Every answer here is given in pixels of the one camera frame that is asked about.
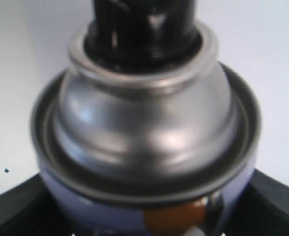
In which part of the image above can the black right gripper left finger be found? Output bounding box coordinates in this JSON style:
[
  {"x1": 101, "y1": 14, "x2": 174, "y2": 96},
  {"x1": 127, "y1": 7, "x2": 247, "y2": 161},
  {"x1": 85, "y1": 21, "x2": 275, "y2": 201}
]
[{"x1": 0, "y1": 175, "x2": 73, "y2": 236}]

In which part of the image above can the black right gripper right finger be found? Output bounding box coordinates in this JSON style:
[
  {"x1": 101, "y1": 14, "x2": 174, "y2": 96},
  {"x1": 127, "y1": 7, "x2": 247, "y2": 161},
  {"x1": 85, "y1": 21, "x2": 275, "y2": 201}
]
[{"x1": 225, "y1": 170, "x2": 289, "y2": 236}]

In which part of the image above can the spray paint can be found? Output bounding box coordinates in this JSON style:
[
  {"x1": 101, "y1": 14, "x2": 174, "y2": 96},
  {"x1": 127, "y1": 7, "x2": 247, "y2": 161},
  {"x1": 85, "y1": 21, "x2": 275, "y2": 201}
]
[{"x1": 30, "y1": 0, "x2": 261, "y2": 236}]

